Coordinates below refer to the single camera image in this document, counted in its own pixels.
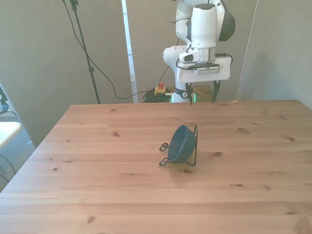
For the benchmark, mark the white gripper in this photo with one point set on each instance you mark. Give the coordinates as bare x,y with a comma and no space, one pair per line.
187,75

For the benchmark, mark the blue bowl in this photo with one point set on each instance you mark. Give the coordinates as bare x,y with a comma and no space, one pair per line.
181,143

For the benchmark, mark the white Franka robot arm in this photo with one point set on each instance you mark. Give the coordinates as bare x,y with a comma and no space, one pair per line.
204,24

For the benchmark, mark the yellow emergency stop box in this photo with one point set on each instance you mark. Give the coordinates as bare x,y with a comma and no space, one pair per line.
160,89

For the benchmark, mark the black tripod stand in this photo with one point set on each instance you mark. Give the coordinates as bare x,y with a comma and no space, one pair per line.
84,48

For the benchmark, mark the white seat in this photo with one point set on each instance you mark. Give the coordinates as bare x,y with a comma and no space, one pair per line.
7,132

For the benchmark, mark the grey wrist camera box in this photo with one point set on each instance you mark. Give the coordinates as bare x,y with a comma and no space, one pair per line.
208,69

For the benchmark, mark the white camera module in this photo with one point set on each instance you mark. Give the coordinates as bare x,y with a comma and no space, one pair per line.
189,56

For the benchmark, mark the white vertical post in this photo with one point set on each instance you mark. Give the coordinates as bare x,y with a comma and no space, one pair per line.
129,48

